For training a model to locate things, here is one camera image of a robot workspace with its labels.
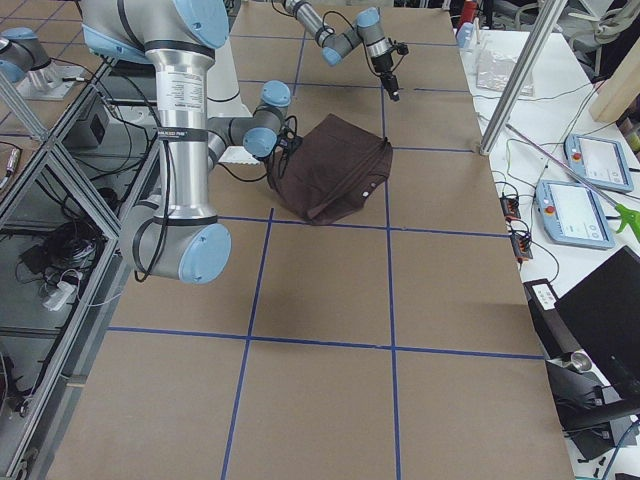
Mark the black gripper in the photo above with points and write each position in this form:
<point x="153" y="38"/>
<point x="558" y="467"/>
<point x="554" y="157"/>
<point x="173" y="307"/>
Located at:
<point x="385" y="66"/>
<point x="275" y="168"/>

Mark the dark brown t-shirt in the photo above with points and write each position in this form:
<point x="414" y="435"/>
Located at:
<point x="333" y="172"/>

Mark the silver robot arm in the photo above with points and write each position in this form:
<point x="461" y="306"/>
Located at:
<point x="337" y="37"/>
<point x="176" y="233"/>

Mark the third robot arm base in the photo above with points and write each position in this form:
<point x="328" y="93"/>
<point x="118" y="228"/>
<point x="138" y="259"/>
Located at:
<point x="26" y="64"/>

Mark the near blue teach pendant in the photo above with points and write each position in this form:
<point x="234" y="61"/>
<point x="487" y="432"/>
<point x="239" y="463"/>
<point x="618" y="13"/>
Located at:
<point x="572" y="215"/>

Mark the blue teach pendant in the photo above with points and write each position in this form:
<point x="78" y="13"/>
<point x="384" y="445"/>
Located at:
<point x="572" y="215"/>
<point x="601" y="161"/>

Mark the far blue teach pendant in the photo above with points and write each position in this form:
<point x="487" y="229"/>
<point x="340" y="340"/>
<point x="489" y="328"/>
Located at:
<point x="601" y="161"/>

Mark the green grabber tool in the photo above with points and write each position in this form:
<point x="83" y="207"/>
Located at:
<point x="628" y="217"/>

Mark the black monitor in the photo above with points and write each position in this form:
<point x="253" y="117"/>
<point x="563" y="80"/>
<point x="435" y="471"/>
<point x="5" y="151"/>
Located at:
<point x="602" y="313"/>

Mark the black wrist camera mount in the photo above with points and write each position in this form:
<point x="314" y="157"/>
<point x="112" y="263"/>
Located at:
<point x="401" y="49"/>

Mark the aluminium frame post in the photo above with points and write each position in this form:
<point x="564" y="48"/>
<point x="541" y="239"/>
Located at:
<point x="535" y="42"/>

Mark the aluminium frame cabinet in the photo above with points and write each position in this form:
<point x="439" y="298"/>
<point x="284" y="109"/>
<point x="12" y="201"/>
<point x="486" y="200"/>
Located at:
<point x="84" y="162"/>

